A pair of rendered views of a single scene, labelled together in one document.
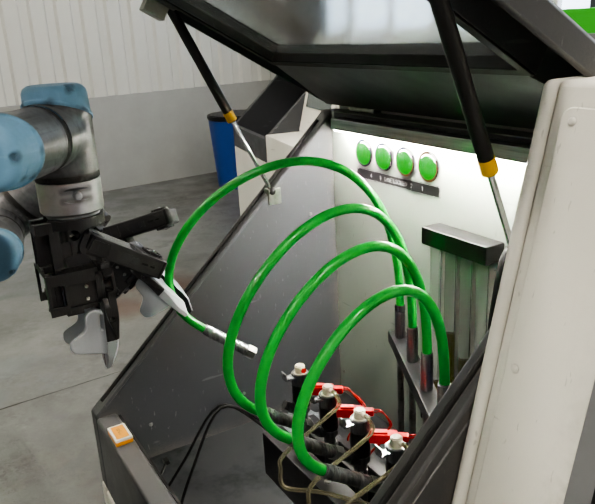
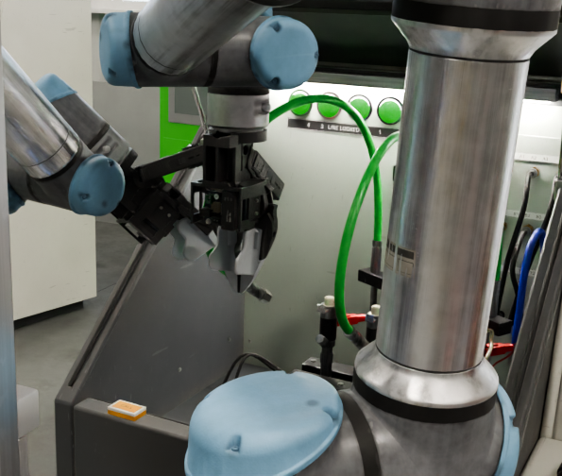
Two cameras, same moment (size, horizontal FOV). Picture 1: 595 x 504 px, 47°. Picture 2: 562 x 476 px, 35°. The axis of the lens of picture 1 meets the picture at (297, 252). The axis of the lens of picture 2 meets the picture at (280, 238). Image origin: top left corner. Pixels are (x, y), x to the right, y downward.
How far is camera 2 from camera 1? 0.83 m
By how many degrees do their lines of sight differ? 32
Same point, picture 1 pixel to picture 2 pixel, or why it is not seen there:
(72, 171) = not seen: hidden behind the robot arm
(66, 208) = (257, 119)
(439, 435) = (549, 300)
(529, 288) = not seen: outside the picture
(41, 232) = (232, 144)
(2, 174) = (307, 71)
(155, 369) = (119, 343)
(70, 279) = (252, 192)
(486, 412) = not seen: outside the picture
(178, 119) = not seen: outside the picture
